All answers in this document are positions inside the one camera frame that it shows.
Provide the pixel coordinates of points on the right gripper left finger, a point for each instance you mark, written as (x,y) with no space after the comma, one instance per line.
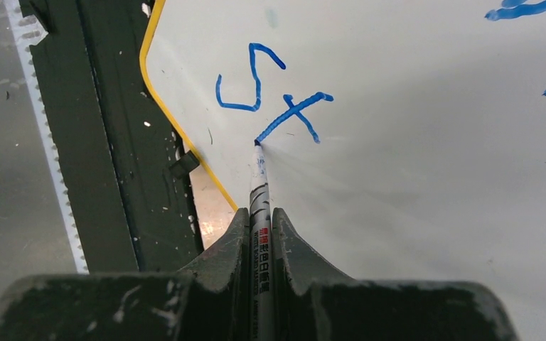
(205,300)

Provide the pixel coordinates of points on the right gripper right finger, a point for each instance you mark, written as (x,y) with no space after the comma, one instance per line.
(320,302)

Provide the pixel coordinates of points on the whiteboard marker pen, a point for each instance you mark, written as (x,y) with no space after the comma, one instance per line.
(262,300)

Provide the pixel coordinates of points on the yellow framed whiteboard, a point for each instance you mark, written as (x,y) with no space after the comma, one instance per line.
(405,139)

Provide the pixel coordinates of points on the white slotted cable duct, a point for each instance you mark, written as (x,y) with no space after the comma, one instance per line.
(28,32)

